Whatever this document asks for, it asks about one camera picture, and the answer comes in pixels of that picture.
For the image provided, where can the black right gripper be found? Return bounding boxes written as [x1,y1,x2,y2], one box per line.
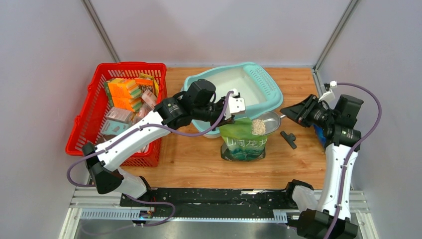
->
[280,94,336,129]

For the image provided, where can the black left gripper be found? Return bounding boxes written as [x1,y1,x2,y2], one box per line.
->
[192,95,234,131]

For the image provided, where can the green cat litter bag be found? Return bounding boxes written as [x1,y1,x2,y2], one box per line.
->
[219,118,268,162]

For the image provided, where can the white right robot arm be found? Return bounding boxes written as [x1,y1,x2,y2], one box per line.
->
[280,95,363,239]

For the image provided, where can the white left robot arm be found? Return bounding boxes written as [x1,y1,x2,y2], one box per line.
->
[83,79,244,207]

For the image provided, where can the light blue litter box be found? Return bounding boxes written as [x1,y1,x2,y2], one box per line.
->
[182,61,284,139]

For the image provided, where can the pink sponge box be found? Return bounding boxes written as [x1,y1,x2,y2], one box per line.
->
[105,107,134,123]

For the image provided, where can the teal sponge box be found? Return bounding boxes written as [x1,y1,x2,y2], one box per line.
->
[100,119,130,135]

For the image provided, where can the blue plastic bag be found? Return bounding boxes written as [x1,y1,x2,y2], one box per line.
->
[313,124,326,149]

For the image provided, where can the black bag clip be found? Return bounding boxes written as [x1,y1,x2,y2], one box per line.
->
[280,131,297,149]

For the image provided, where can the orange sponge pack lower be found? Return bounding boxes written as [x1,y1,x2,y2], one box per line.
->
[112,97,143,112]

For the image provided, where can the orange sponge pack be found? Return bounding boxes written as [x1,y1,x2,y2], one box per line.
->
[112,97,143,112]
[106,78,142,99]

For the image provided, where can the orange sponge pack upper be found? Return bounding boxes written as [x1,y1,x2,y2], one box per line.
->
[106,78,142,99]

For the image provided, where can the red plastic basket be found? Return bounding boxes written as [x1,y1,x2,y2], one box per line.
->
[65,62,167,156]

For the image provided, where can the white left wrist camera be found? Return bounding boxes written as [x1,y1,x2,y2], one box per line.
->
[224,88,246,120]

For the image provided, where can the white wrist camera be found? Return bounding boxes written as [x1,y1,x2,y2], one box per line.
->
[318,81,337,103]
[224,88,246,120]

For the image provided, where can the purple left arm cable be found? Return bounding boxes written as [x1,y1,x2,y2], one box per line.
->
[66,90,235,228]

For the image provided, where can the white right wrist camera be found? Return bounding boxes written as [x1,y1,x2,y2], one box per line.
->
[318,81,337,103]

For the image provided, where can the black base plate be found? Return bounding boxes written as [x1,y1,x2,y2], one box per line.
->
[120,188,298,219]

